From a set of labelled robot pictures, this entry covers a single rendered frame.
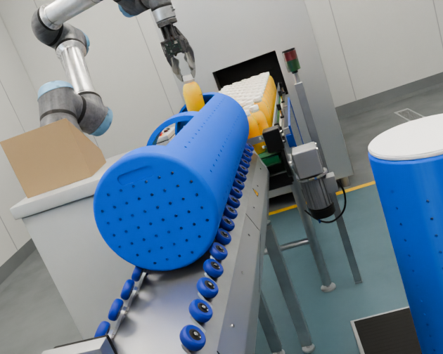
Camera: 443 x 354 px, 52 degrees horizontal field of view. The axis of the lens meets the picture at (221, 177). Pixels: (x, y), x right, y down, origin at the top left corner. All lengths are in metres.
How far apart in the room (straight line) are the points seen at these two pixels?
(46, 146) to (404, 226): 1.02
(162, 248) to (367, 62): 5.31
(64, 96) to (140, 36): 4.60
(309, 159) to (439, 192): 0.98
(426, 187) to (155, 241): 0.60
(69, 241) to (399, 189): 0.95
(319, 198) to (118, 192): 1.19
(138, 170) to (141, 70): 5.21
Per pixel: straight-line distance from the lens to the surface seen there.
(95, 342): 0.66
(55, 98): 1.59
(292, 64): 2.17
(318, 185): 2.02
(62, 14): 1.82
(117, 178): 1.01
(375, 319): 2.07
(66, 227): 1.47
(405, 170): 1.06
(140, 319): 0.99
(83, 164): 1.45
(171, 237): 1.03
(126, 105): 6.29
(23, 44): 6.69
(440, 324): 1.27
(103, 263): 1.49
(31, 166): 1.51
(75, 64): 1.85
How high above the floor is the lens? 1.38
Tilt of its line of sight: 15 degrees down
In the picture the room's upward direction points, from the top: 20 degrees counter-clockwise
